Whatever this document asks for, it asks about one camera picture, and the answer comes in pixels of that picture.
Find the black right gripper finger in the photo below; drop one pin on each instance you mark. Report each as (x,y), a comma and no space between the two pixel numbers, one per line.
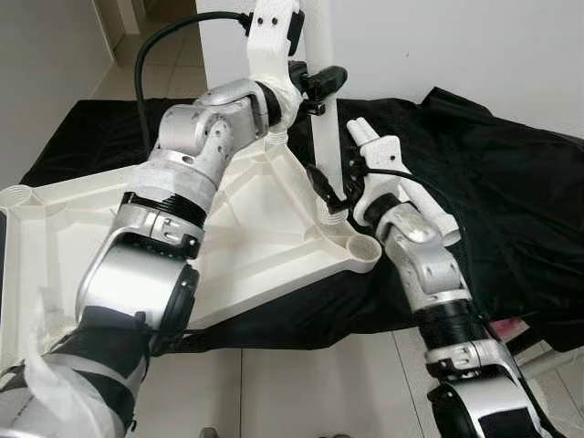
(319,185)

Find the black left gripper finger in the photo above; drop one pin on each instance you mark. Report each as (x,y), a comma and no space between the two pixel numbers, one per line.
(328,80)

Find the white plastic table top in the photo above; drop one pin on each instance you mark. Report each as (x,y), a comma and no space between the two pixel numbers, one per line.
(265,228)

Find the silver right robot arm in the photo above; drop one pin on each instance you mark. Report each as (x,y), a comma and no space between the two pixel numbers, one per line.
(420,255)

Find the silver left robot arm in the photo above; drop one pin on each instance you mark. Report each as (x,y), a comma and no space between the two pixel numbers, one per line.
(137,274)

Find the black cloth table cover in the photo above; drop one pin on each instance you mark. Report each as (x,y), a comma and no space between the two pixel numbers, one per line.
(511,201)

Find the pink object under table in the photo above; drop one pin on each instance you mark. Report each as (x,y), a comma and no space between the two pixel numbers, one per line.
(511,326)

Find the grey robot right foot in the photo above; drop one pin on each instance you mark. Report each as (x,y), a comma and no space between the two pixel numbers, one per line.
(333,434)

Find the grey robot foot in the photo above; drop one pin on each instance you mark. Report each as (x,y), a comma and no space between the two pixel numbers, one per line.
(208,432)
(333,434)

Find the grey robot left foot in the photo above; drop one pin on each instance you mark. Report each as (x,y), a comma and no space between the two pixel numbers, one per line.
(208,432)

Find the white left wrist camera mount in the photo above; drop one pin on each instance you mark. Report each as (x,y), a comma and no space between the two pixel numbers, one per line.
(269,46)

